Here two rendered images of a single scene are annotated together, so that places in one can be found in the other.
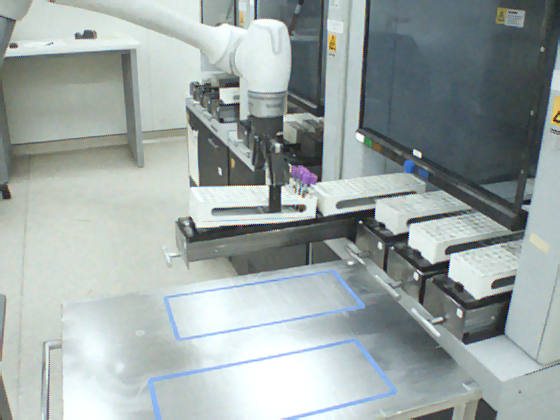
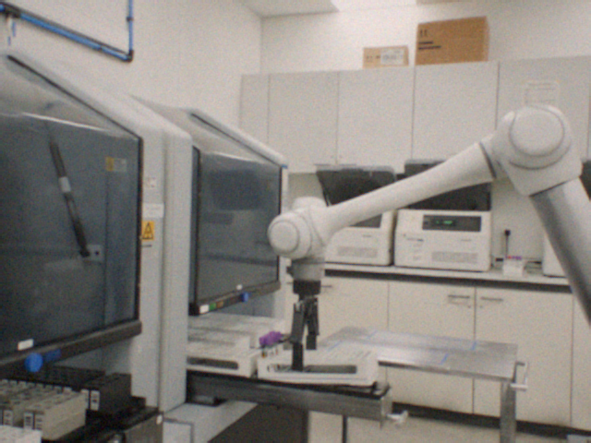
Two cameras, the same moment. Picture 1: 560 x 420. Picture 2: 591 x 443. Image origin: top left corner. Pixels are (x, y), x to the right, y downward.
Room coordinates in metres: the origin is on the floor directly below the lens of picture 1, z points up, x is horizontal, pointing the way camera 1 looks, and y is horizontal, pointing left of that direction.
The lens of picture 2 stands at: (2.55, 1.07, 1.26)
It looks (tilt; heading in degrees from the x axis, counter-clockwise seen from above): 1 degrees down; 221
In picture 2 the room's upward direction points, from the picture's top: 2 degrees clockwise
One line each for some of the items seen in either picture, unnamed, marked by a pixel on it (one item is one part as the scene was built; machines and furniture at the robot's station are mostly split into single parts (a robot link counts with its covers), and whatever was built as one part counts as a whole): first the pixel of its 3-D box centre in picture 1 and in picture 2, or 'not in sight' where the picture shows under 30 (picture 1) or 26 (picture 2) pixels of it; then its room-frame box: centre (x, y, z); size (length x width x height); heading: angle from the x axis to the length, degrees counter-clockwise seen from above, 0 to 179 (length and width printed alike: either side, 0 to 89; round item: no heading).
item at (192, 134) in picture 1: (191, 153); not in sight; (3.02, 0.50, 0.43); 0.27 x 0.02 x 0.36; 22
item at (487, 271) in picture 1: (519, 266); (241, 327); (1.04, -0.49, 0.83); 0.30 x 0.10 x 0.06; 112
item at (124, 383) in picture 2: (310, 145); (112, 394); (1.80, -0.09, 0.85); 0.12 x 0.02 x 0.06; 22
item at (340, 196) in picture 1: (368, 195); (207, 359); (1.43, -0.22, 0.83); 0.30 x 0.10 x 0.06; 112
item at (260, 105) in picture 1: (267, 102); (307, 269); (1.32, 0.04, 1.10); 0.09 x 0.09 x 0.06
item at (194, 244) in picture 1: (304, 223); (267, 387); (1.36, -0.06, 0.78); 0.73 x 0.14 x 0.09; 112
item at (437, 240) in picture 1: (474, 236); (221, 334); (1.18, -0.44, 0.83); 0.30 x 0.10 x 0.06; 112
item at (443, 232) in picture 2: not in sight; (446, 213); (-1.12, -0.85, 1.24); 0.62 x 0.56 x 0.69; 22
